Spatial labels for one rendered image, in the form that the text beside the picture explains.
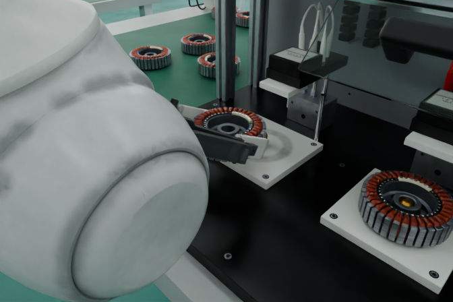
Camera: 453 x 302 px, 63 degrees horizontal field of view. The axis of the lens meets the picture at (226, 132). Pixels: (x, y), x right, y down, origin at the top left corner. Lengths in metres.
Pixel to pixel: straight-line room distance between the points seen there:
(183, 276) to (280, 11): 0.59
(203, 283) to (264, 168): 0.20
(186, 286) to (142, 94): 0.34
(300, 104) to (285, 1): 0.25
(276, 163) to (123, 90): 0.45
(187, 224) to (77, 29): 0.10
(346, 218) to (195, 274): 0.21
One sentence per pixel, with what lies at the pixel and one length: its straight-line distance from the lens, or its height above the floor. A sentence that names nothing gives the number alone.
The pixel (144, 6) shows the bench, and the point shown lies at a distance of 2.06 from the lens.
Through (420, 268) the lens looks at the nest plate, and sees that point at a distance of 0.49.
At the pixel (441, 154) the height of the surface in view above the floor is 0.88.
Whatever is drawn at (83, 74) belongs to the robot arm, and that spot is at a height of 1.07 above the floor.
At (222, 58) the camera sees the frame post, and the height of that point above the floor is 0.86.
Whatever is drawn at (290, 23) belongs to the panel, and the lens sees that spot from 0.85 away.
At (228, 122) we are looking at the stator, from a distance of 0.58.
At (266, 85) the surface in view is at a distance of 0.61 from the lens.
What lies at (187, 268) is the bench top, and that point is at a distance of 0.49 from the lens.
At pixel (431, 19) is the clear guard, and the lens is 0.33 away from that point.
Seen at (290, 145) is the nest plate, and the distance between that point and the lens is 0.64.
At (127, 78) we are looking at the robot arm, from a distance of 0.18.
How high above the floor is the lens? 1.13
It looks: 31 degrees down
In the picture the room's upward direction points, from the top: straight up
